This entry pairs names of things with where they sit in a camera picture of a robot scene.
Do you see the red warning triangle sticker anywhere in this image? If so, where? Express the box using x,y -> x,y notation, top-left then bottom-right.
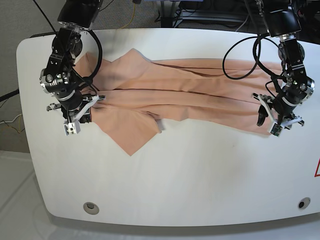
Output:
314,159 -> 320,177

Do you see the black looping arm cable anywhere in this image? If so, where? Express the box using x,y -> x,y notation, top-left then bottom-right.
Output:
222,34 -> 287,83

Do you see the yellow floor cable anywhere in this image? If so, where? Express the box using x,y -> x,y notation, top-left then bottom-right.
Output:
121,0 -> 137,30

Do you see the left table cable grommet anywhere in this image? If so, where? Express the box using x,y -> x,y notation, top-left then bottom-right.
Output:
83,202 -> 100,215

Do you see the table cable grommet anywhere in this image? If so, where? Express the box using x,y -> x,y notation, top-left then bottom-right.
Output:
298,197 -> 311,210
83,202 -> 100,215

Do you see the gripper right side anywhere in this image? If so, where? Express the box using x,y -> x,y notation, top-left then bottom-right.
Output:
58,91 -> 92,123

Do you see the right table cable grommet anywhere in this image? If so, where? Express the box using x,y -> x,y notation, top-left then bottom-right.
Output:
298,197 -> 311,210

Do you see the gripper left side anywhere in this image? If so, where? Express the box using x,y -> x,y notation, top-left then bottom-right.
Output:
256,94 -> 298,127

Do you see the aluminium frame rail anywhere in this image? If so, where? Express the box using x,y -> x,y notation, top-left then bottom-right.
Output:
180,10 -> 255,32

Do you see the black metal table leg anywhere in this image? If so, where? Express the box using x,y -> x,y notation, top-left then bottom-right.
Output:
157,0 -> 177,28

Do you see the peach pink T-shirt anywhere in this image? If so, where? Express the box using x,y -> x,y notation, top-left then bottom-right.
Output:
74,48 -> 287,157

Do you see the white floor cable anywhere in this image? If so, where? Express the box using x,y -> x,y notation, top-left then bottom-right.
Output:
0,113 -> 23,126

